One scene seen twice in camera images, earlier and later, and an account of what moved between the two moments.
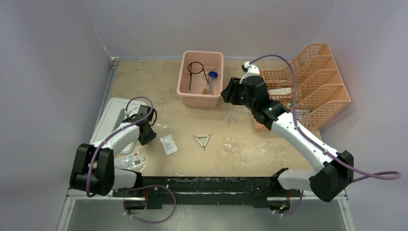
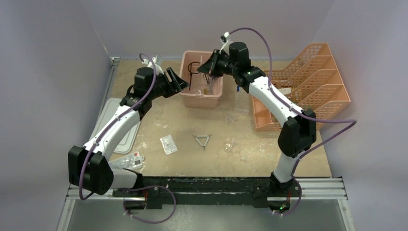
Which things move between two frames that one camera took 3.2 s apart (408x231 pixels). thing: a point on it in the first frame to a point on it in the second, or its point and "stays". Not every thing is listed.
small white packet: (169, 144) stays
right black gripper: (231, 92) to (211, 66)
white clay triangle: (199, 136) stays
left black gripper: (151, 135) to (175, 86)
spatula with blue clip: (211, 75) stays
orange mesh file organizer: (312, 90) stays
